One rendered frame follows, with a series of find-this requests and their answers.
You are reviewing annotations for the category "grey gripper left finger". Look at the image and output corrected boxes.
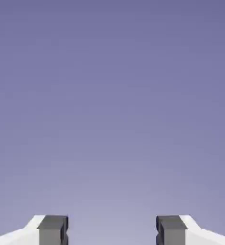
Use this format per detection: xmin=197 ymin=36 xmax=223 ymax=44
xmin=0 ymin=214 xmax=69 ymax=245

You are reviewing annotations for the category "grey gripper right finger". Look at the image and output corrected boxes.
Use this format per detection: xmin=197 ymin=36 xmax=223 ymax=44
xmin=155 ymin=214 xmax=225 ymax=245

